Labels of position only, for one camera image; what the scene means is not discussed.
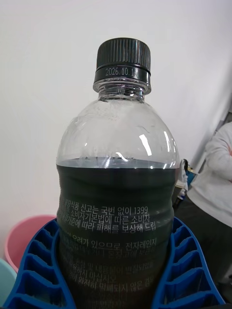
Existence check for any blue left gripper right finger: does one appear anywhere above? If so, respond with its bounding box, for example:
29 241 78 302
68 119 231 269
150 216 225 309

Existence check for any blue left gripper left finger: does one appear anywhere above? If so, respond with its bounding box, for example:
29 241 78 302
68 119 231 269
2 218 77 309

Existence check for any dark plastic bottle black cap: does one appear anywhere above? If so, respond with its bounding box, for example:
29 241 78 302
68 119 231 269
56 37 181 309

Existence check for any pale blue plastic bin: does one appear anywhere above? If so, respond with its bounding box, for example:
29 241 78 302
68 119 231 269
0 258 17 309

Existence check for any pink plastic bin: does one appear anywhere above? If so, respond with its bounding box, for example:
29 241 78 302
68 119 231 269
4 215 57 273

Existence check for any person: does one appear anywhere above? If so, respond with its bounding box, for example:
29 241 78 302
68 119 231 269
173 122 232 288

